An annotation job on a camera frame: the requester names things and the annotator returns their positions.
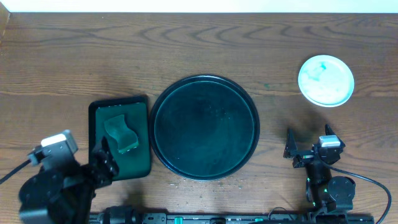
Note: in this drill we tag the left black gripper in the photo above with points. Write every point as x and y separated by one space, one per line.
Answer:
101 168

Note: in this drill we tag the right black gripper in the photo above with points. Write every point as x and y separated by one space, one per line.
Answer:
303 157

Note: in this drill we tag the dark green sponge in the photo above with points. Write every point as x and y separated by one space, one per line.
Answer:
126 139

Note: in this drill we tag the white plate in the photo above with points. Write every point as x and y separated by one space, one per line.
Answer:
326 81

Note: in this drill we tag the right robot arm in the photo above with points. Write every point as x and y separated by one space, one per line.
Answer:
332 197

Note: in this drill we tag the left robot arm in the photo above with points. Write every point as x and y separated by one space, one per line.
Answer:
63 190

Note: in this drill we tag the green rectangular tray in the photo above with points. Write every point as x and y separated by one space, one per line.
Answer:
135 163

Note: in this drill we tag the round black tray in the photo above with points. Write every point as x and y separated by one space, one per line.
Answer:
204 127

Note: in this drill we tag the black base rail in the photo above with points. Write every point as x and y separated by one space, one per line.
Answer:
127 214

